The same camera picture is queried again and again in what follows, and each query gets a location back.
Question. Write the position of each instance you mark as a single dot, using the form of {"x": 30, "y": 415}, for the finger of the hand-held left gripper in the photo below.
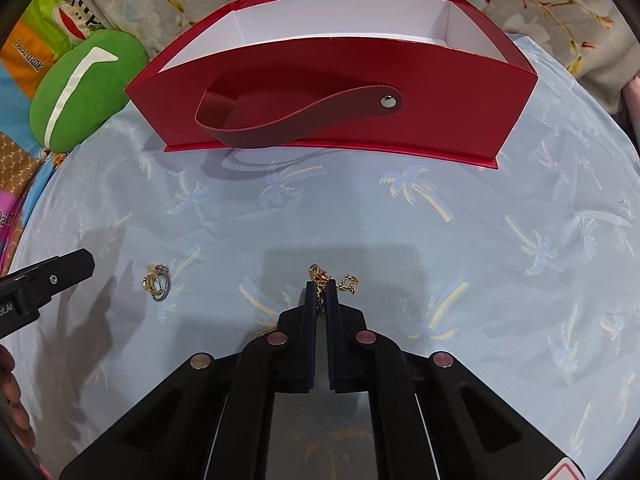
{"x": 50, "y": 276}

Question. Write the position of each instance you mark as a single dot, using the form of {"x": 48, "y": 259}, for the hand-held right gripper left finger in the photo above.
{"x": 280, "y": 360}

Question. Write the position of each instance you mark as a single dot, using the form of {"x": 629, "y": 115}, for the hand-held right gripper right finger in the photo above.
{"x": 350, "y": 360}

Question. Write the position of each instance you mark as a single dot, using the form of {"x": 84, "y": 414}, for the red box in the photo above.
{"x": 340, "y": 95}

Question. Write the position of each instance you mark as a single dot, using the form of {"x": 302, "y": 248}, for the person's left hand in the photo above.
{"x": 10, "y": 385}

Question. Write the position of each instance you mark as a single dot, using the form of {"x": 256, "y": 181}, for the colourful cartoon printed blanket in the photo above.
{"x": 20, "y": 125}

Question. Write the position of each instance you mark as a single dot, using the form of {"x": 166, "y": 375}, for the green round cushion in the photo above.
{"x": 85, "y": 85}

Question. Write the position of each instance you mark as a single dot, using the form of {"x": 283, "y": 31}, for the grey floral blanket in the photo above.
{"x": 525, "y": 5}

